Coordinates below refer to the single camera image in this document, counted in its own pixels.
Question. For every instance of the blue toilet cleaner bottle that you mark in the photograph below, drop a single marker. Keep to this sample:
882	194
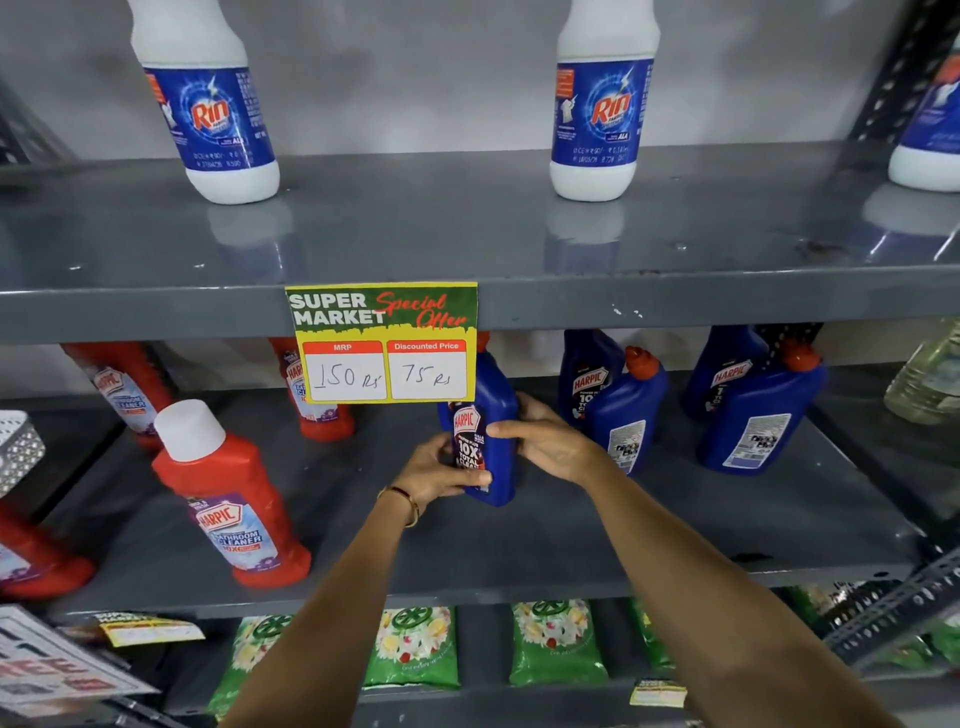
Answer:
630	420
491	409
761	420
589	375
720	371

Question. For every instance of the white perforated basket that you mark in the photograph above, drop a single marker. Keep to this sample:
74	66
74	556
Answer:
16	450

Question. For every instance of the person's right forearm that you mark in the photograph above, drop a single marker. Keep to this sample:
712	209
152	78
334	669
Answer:
720	600

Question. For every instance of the yellow green price card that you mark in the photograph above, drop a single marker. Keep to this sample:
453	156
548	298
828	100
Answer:
382	341

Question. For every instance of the person's right hand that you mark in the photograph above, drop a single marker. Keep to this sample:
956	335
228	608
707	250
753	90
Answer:
559	450

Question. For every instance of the person's left thumb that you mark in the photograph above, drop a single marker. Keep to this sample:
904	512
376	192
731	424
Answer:
469	482

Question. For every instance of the green flower print packet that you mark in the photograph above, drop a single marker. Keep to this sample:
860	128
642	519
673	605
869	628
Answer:
556	645
651	637
251	652
412	649
946	639

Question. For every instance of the clear liquid plastic bottle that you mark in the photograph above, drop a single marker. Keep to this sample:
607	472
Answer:
926	379

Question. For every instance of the small yellow shelf tag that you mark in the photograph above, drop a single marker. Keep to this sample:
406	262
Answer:
150	630
658	694

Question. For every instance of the person's left forearm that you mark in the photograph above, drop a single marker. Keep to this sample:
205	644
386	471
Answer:
330	622

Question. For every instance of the gold bangle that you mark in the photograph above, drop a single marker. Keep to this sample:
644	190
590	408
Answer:
409	501

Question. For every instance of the person's left hand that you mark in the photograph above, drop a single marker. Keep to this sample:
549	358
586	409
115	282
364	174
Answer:
427	480

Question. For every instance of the white red printed sign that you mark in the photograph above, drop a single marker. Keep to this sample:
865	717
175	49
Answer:
60	664

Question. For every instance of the white bleach bottle blue label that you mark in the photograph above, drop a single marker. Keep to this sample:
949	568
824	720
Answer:
210	112
930	142
600	112

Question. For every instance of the person's right thumb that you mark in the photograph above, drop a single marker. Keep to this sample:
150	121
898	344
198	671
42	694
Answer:
511	430

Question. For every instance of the grey metal shelving rack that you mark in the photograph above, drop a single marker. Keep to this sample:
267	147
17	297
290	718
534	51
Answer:
570	300

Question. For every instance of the red bathroom cleaner bottle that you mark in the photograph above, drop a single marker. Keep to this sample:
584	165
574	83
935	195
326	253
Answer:
37	559
127	386
319	420
232	510

